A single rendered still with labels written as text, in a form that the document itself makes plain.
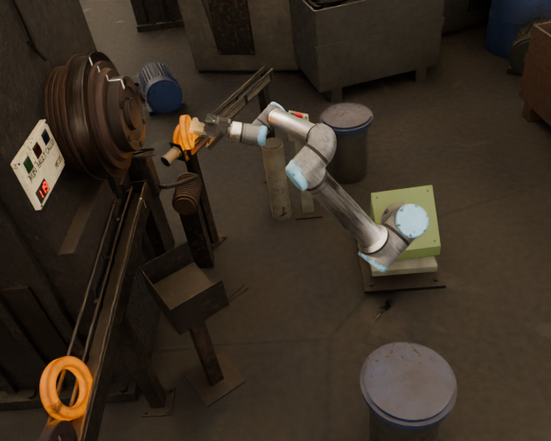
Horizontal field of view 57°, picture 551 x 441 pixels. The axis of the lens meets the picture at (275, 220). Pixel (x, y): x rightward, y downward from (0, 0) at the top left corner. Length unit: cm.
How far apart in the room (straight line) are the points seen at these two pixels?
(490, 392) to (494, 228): 102
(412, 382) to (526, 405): 67
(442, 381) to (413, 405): 14
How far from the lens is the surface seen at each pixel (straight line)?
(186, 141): 236
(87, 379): 179
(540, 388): 246
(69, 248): 190
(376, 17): 407
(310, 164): 196
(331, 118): 314
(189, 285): 198
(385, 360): 190
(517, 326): 262
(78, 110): 188
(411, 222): 233
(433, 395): 184
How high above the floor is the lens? 201
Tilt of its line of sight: 41 degrees down
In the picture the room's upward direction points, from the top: 9 degrees counter-clockwise
